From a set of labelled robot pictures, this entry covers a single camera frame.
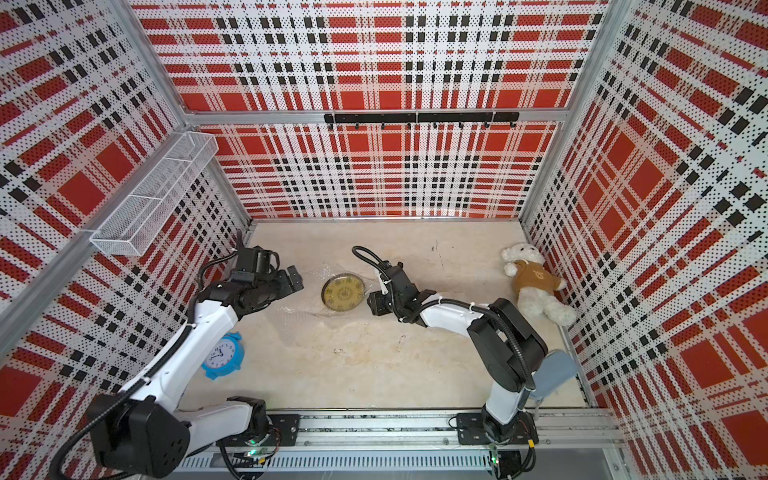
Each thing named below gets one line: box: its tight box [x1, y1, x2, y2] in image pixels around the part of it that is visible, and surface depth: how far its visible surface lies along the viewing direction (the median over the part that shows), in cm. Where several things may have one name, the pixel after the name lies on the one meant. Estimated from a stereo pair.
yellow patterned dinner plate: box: [321, 273, 365, 312], surface depth 101 cm
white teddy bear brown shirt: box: [501, 242, 577, 325], surface depth 95 cm
